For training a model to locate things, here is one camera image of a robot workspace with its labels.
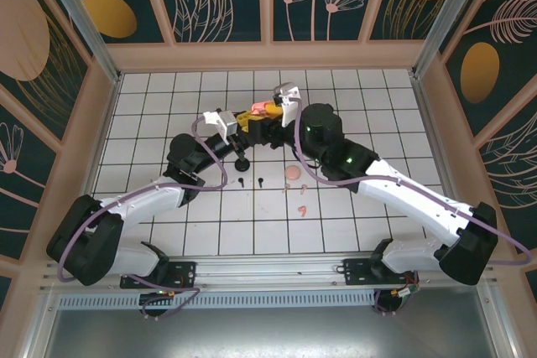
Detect base electronics board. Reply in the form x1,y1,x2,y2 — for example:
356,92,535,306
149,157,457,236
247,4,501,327
389,284,420,304

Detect grey metal panel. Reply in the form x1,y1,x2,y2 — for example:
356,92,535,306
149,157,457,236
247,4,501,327
44,307,511,358

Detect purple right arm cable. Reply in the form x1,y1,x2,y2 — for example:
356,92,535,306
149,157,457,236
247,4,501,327
292,97,534,318

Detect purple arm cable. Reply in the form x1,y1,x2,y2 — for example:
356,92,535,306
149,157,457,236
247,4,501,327
292,97,534,318
56,116,231,322

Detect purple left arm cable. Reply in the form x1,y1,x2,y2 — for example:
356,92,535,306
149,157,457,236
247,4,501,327
56,116,231,322

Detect aluminium table side rail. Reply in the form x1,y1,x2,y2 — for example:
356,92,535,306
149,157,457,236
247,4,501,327
409,75,519,358
23,75,123,358

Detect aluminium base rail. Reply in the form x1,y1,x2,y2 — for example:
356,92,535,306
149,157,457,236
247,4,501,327
39,252,498,292

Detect slotted grey cable duct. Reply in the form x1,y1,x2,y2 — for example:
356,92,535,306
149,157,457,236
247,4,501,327
58,293,377,309

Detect aluminium corner post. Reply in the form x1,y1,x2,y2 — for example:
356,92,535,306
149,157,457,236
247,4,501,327
412,0,490,80
35,0,123,85

